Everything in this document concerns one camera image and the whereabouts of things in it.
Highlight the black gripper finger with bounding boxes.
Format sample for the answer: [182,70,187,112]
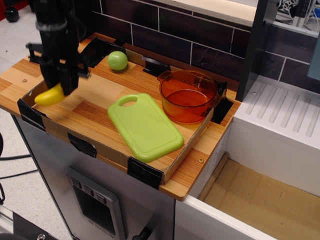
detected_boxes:
[59,67,79,96]
[40,62,61,89]

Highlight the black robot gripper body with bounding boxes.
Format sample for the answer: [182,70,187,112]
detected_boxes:
[25,27,90,78]

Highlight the yellow toy banana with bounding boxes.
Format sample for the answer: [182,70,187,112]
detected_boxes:
[34,83,66,106]

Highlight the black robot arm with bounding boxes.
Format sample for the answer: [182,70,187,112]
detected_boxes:
[26,0,90,96]

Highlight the cardboard fence with black tape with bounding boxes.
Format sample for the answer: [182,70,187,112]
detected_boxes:
[16,44,240,199]

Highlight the orange transparent pot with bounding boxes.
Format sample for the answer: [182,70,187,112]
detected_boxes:
[157,70,222,124]

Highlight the green toy apple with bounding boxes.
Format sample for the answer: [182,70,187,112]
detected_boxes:
[107,51,128,71]

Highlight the black caster wheel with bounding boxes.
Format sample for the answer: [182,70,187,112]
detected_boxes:
[4,6,19,23]

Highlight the green plastic cutting board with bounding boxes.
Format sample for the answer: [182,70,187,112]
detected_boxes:
[107,93,184,163]

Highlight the grey toy dishwasher cabinet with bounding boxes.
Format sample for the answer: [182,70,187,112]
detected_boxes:
[14,117,175,240]

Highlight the white toy sink unit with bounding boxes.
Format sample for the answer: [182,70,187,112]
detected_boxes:
[174,76,320,240]

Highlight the black floor cable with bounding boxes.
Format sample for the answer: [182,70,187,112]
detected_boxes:
[0,132,38,206]

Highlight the dark grey vertical post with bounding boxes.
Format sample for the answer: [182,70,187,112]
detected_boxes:
[235,0,279,102]

